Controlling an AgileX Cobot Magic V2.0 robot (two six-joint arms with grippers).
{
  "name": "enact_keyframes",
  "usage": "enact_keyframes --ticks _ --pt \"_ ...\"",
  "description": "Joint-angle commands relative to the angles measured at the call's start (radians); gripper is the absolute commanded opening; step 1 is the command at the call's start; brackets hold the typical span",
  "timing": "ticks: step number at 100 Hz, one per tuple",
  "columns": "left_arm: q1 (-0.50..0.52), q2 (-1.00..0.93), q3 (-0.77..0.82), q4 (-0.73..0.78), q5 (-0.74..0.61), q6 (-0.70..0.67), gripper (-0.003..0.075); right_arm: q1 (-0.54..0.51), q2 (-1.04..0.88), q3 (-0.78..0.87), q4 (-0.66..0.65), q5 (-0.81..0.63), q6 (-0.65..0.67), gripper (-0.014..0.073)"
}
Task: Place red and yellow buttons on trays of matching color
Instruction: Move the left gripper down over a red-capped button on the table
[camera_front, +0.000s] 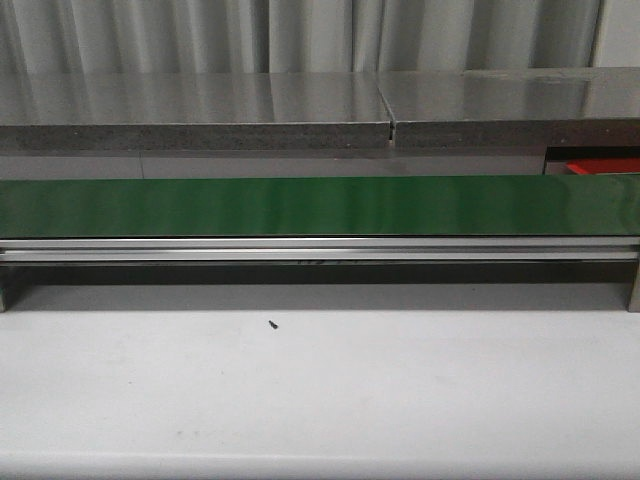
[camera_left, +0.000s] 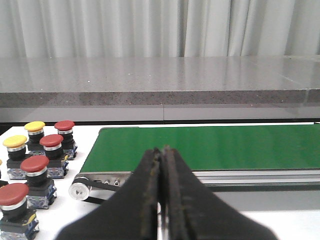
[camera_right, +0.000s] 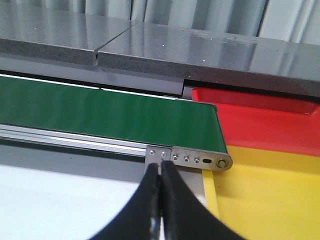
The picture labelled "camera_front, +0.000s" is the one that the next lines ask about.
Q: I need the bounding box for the grey counter right section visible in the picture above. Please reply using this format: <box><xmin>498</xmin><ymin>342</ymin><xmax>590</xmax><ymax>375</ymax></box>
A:
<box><xmin>377</xmin><ymin>67</ymin><xmax>639</xmax><ymax>175</ymax></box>

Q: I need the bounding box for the grey counter section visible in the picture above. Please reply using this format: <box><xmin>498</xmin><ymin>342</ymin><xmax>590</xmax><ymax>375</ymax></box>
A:
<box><xmin>1</xmin><ymin>73</ymin><xmax>392</xmax><ymax>179</ymax></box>
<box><xmin>377</xmin><ymin>67</ymin><xmax>639</xmax><ymax>175</ymax></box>

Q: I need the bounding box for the green conveyor belt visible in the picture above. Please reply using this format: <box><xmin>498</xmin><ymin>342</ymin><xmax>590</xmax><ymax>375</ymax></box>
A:
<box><xmin>1</xmin><ymin>175</ymin><xmax>639</xmax><ymax>239</ymax></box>

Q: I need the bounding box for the red plastic tray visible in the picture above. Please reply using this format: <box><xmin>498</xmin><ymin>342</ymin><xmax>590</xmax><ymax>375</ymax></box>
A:
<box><xmin>566</xmin><ymin>158</ymin><xmax>640</xmax><ymax>175</ymax></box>

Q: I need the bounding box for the grey counter left section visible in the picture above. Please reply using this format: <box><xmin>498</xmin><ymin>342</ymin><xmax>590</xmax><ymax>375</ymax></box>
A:
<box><xmin>1</xmin><ymin>73</ymin><xmax>392</xmax><ymax>179</ymax></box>

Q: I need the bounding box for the grey pleated curtain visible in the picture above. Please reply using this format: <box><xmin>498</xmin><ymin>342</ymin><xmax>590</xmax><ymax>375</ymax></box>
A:
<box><xmin>1</xmin><ymin>1</ymin><xmax>602</xmax><ymax>74</ymax></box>

